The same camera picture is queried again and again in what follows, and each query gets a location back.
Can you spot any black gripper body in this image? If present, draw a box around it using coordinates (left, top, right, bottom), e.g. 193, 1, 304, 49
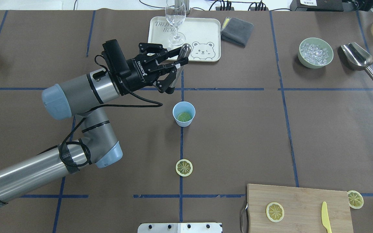
119, 53, 152, 96

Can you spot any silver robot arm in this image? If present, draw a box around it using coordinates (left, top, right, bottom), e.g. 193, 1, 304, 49
0, 39, 192, 208

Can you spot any light blue plastic cup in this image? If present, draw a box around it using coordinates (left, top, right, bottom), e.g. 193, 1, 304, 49
172, 101, 196, 127

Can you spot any lemon slice on table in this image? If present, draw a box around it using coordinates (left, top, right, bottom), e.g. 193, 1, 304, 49
175, 159, 193, 177

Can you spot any lemon slice beside board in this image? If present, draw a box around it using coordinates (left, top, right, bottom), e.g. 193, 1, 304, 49
347, 190, 364, 209

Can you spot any clear wine glass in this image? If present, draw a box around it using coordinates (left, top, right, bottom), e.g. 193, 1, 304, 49
165, 0, 187, 46

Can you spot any cream bear tray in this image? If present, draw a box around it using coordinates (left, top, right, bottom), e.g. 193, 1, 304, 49
148, 17, 221, 62

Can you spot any grey folded cloth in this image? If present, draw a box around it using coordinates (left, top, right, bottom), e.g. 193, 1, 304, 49
220, 17, 254, 47

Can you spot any green bowl of ice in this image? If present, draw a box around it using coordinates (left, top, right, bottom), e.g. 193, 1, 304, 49
298, 37, 333, 69

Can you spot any wooden cutting board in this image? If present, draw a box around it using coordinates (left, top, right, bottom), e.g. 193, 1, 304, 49
247, 184, 354, 233

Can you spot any metal ice scoop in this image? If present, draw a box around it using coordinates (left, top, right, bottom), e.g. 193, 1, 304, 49
340, 42, 373, 81

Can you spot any yellow plastic knife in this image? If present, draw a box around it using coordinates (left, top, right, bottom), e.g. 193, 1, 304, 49
321, 202, 332, 233

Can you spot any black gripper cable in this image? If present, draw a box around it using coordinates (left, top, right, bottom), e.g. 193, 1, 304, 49
59, 54, 163, 168

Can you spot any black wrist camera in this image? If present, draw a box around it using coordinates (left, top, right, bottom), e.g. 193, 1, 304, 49
102, 39, 131, 78

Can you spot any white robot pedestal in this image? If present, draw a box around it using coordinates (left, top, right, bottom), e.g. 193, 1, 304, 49
137, 222, 223, 233

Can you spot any metal board handle loop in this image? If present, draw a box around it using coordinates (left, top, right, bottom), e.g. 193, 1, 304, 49
239, 203, 249, 233

